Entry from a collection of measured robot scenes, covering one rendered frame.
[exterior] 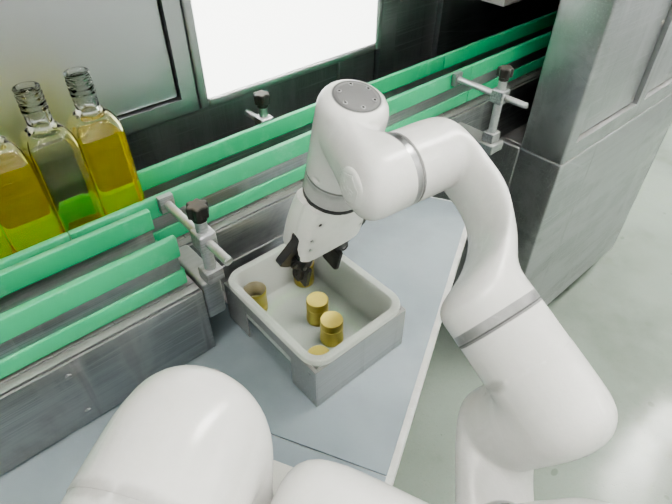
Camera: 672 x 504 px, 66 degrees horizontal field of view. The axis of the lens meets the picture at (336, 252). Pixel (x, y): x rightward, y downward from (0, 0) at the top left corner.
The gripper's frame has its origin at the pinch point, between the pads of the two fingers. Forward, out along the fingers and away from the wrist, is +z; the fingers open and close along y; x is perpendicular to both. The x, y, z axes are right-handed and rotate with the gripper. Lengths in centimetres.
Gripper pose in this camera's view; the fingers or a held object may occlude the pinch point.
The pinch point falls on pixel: (317, 263)
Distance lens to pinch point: 73.8
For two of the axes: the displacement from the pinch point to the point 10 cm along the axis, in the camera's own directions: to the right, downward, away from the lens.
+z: -1.6, 5.9, 7.9
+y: -7.7, 4.3, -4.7
